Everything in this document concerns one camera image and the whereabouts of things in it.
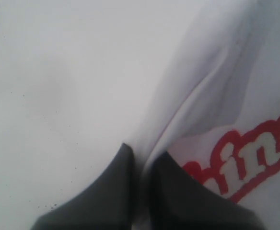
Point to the white t-shirt red lettering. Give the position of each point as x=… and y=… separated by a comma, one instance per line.
x=216, y=110

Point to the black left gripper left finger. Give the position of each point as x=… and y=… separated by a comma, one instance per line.
x=106, y=204

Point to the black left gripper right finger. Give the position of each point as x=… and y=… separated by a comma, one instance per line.
x=178, y=202

